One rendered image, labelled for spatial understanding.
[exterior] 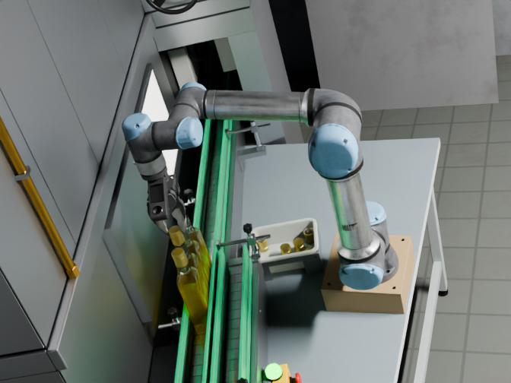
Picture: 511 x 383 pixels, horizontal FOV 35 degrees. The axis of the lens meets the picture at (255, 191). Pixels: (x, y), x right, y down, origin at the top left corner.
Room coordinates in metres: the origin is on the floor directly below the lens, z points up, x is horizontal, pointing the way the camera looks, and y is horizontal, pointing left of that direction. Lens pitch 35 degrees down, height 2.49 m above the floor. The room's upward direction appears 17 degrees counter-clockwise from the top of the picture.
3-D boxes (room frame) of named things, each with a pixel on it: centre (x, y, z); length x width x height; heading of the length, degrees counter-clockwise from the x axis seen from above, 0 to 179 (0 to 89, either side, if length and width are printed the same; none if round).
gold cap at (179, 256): (1.73, 0.25, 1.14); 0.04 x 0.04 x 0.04
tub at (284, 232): (2.05, -0.04, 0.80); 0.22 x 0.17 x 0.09; 79
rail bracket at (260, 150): (2.59, -0.04, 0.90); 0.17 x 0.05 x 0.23; 79
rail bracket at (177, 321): (1.69, 0.33, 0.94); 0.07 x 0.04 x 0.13; 79
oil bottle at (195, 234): (1.90, 0.22, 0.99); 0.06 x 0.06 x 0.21; 79
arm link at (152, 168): (1.81, 0.24, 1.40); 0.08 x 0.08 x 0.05
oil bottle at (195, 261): (1.79, 0.24, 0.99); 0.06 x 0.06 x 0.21; 80
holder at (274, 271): (2.06, -0.01, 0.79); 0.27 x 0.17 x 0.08; 79
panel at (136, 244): (2.14, 0.31, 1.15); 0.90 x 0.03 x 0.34; 169
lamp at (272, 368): (1.52, 0.09, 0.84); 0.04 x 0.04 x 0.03
